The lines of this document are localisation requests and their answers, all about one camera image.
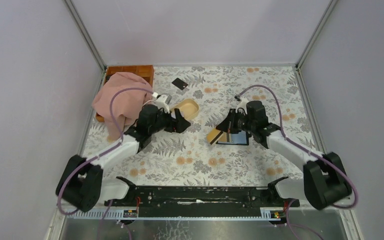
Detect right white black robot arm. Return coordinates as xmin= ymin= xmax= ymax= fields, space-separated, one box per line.
xmin=216 ymin=100 xmax=353 ymax=210

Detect black card holder wallet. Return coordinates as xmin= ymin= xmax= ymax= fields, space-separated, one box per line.
xmin=216 ymin=131 xmax=249 ymax=146

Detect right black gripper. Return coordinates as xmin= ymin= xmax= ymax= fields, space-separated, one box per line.
xmin=216 ymin=108 xmax=255 ymax=134

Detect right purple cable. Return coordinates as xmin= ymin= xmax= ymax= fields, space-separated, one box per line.
xmin=234 ymin=84 xmax=360 ymax=210

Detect aluminium front rail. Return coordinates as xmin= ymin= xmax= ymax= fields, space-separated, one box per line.
xmin=65 ymin=206 xmax=282 ymax=221

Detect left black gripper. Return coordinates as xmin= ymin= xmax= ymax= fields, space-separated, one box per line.
xmin=148 ymin=106 xmax=191 ymax=136

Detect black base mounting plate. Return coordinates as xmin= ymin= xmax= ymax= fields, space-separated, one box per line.
xmin=104 ymin=185 xmax=300 ymax=215

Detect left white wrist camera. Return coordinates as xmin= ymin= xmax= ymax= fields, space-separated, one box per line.
xmin=152 ymin=92 xmax=172 ymax=114

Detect pink cloth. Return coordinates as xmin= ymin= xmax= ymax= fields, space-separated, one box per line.
xmin=92 ymin=83 xmax=153 ymax=141

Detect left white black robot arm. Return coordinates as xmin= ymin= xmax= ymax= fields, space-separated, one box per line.
xmin=55 ymin=104 xmax=199 ymax=212

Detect wooden compartment box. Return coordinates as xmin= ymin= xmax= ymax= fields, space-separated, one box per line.
xmin=92 ymin=65 xmax=154 ymax=123

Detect black credit card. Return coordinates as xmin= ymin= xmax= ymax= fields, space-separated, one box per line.
xmin=171 ymin=78 xmax=188 ymax=90

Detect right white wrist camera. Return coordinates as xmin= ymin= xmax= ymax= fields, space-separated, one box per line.
xmin=234 ymin=95 xmax=249 ymax=115

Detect beige oval tray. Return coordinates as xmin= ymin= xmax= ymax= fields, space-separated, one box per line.
xmin=171 ymin=98 xmax=200 ymax=121

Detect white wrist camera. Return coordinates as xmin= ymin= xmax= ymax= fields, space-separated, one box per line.
xmin=152 ymin=92 xmax=172 ymax=114
xmin=234 ymin=95 xmax=249 ymax=115

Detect gold striped credit card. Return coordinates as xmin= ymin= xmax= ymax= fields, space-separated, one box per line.
xmin=206 ymin=128 xmax=226 ymax=146

